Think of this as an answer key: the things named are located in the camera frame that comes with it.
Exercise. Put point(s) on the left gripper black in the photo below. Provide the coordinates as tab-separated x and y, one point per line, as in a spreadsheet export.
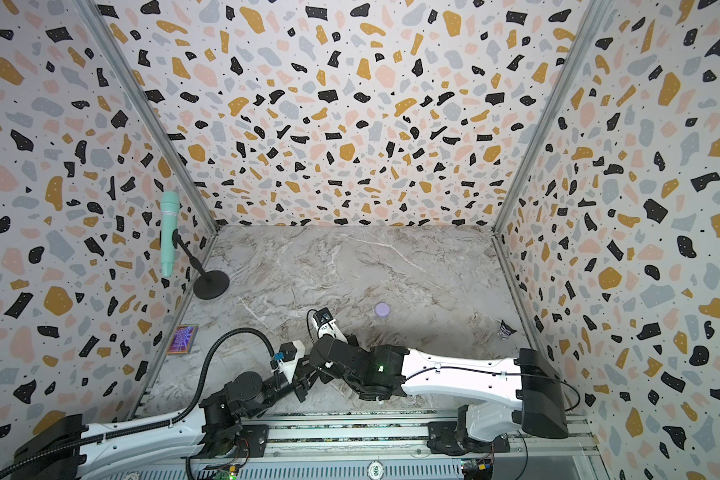
303	379

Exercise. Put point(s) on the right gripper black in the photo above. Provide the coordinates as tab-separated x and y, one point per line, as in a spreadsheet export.
325	352

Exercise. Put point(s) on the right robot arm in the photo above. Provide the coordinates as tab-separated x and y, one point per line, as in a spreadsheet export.
522	393

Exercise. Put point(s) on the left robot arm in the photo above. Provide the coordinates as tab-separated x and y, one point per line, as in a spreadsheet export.
71	449

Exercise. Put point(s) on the purple earbud charging case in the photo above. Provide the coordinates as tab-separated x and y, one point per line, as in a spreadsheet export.
382	310

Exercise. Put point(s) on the colourful card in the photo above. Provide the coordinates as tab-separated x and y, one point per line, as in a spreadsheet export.
182	339

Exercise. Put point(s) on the black microphone stand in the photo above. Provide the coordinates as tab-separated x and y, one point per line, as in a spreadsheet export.
209	284

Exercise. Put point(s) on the small dark wrapper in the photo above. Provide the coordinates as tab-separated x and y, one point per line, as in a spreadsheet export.
505	330

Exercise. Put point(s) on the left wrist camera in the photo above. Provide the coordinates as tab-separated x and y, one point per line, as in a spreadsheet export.
287	359

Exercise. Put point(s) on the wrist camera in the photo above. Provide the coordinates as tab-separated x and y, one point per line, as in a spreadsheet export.
287	359
325	324

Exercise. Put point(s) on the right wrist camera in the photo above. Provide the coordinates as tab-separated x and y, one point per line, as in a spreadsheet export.
325	324

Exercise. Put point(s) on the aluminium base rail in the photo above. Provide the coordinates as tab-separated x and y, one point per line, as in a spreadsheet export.
388	445

